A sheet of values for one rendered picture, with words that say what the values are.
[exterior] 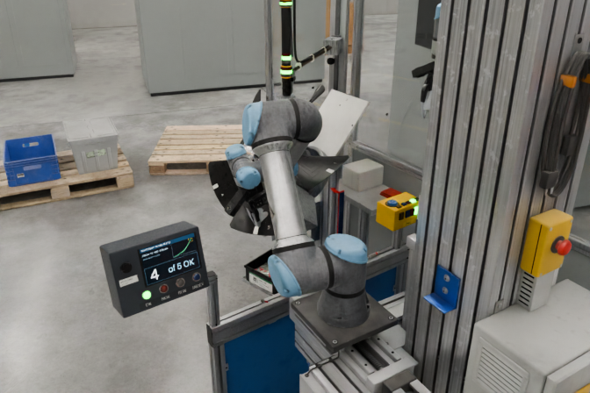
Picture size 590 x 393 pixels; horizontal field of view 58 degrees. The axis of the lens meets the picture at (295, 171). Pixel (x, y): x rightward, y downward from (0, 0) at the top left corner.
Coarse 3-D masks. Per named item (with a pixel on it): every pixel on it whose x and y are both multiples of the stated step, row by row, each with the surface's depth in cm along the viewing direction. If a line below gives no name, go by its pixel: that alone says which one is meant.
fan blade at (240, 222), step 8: (264, 184) 217; (240, 208) 213; (264, 208) 212; (240, 216) 212; (248, 216) 211; (232, 224) 212; (240, 224) 211; (248, 224) 210; (264, 224) 209; (272, 224) 209; (248, 232) 209; (264, 232) 208; (272, 232) 208
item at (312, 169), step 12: (300, 156) 214; (312, 156) 213; (324, 156) 211; (336, 156) 208; (348, 156) 204; (300, 168) 204; (312, 168) 202; (324, 168) 200; (336, 168) 198; (300, 180) 199; (312, 180) 197
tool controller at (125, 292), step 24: (120, 240) 151; (144, 240) 147; (168, 240) 149; (192, 240) 153; (120, 264) 142; (144, 264) 146; (168, 264) 150; (192, 264) 154; (120, 288) 143; (144, 288) 146; (192, 288) 154; (120, 312) 145
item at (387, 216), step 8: (384, 200) 209; (400, 200) 209; (408, 200) 209; (384, 208) 206; (392, 208) 203; (400, 208) 203; (408, 208) 205; (384, 216) 207; (392, 216) 203; (416, 216) 210; (384, 224) 208; (392, 224) 204; (400, 224) 206; (408, 224) 208
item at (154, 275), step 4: (160, 264) 148; (144, 268) 146; (148, 268) 147; (152, 268) 147; (156, 268) 148; (160, 268) 148; (144, 272) 146; (148, 272) 147; (152, 272) 147; (156, 272) 148; (160, 272) 148; (148, 276) 147; (152, 276) 147; (156, 276) 148; (160, 276) 149; (148, 280) 147; (152, 280) 147; (156, 280) 148; (160, 280) 149; (148, 284) 147
